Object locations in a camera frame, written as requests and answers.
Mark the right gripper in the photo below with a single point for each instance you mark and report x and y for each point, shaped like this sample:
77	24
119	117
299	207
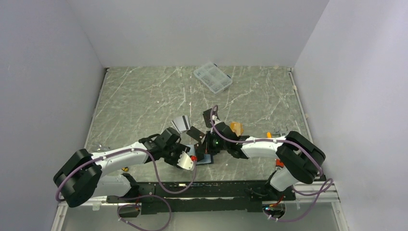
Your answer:
208	148

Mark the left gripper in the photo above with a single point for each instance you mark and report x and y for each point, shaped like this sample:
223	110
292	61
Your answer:
180	147

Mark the blue leather card holder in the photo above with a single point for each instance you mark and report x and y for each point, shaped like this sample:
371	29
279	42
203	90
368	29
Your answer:
201	156

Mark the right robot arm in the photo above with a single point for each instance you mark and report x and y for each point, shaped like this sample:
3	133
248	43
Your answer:
302	160

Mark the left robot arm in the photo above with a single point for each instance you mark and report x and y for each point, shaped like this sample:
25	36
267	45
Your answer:
86	175

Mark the loose black card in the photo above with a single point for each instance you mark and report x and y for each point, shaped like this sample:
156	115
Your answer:
196	134

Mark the orange card stack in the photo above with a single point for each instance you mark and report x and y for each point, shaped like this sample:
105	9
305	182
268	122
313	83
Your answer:
237	128

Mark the black card stack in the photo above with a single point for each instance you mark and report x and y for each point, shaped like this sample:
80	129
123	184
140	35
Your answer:
208	117

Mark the silver card stack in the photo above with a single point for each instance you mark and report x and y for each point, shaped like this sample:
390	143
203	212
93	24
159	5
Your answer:
181	123

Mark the adjustable wrench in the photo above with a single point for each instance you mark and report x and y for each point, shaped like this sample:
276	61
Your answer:
281	132

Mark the clear plastic organizer box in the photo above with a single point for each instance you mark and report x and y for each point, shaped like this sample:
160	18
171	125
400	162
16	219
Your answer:
211	76

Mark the red tool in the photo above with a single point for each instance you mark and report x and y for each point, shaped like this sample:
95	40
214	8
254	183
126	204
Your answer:
278	164

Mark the silver wrench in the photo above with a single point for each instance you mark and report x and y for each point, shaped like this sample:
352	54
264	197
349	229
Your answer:
102	148

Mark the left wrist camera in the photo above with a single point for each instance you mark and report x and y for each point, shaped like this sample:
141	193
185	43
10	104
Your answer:
186	161

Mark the black base frame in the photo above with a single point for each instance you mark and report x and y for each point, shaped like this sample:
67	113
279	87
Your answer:
202	196

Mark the aluminium rail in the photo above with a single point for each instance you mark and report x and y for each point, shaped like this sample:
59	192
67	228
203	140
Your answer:
79	196

